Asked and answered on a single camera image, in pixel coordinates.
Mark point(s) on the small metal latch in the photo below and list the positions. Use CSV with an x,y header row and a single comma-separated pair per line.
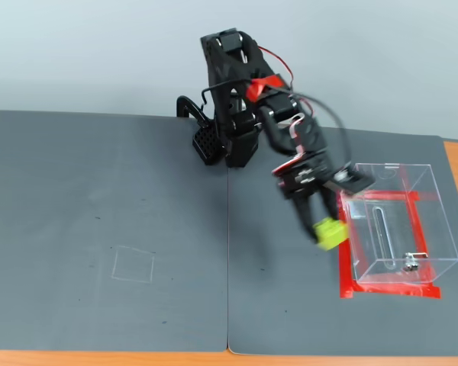
x,y
411,263

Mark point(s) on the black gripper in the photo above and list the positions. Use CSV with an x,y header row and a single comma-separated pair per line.
x,y
298,184

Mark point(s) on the gray rubber mat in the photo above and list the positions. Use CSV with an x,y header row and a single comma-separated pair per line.
x,y
80,198
282,267

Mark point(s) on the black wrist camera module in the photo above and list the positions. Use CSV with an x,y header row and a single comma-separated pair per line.
x,y
353,181

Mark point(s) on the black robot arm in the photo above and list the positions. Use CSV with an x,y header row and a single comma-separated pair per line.
x,y
229,68

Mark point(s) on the black table clamp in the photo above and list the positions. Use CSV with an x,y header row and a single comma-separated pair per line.
x,y
189,106

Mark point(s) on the green lego block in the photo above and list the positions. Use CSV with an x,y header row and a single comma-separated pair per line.
x,y
330,234

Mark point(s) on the red tape strip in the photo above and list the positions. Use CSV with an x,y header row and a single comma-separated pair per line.
x,y
345,270
418,228
389,195
397,291

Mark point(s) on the transparent acrylic box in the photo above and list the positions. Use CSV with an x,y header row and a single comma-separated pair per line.
x,y
400,228

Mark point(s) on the red tape wrap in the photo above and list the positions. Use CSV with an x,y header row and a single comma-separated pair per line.
x,y
263,87

